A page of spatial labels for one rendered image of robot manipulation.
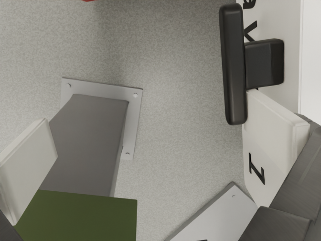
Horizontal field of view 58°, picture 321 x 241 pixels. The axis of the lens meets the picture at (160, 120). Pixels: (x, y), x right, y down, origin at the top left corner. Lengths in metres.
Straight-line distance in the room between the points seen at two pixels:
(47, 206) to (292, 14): 0.31
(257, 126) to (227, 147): 1.06
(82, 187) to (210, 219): 0.90
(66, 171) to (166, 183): 0.74
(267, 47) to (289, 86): 0.03
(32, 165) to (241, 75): 0.13
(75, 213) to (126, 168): 0.89
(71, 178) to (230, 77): 0.44
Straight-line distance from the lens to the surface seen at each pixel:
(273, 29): 0.20
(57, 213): 0.36
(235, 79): 0.18
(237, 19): 0.18
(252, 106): 0.18
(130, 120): 1.13
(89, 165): 0.62
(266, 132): 0.17
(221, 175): 1.30
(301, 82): 0.18
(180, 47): 1.09
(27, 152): 0.17
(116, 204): 0.38
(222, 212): 1.36
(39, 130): 0.19
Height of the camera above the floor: 1.08
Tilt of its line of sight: 70 degrees down
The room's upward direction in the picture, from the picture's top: 170 degrees clockwise
